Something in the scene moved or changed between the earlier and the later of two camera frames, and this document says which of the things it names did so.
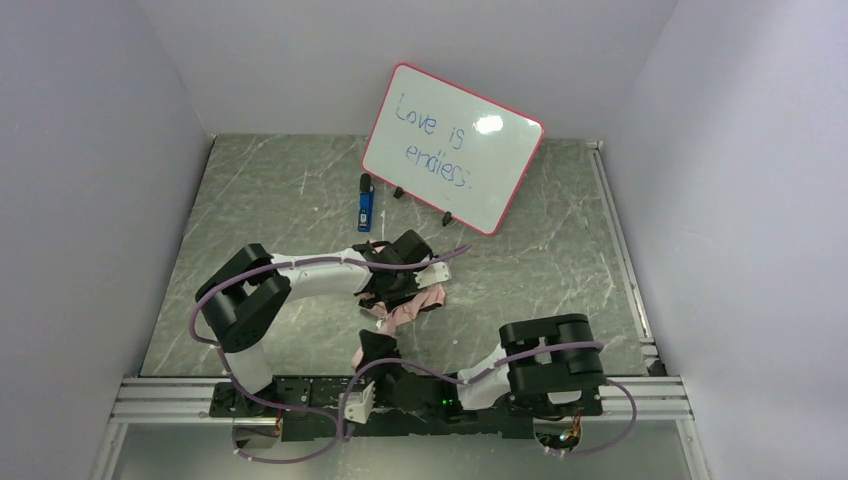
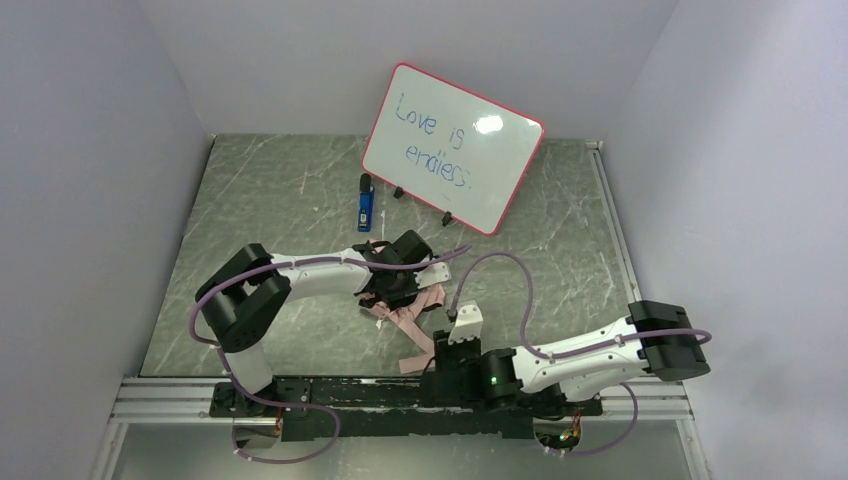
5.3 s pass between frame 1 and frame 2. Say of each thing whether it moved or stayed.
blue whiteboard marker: stayed
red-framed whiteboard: stayed
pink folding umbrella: moved
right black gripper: moved
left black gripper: stayed
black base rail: stayed
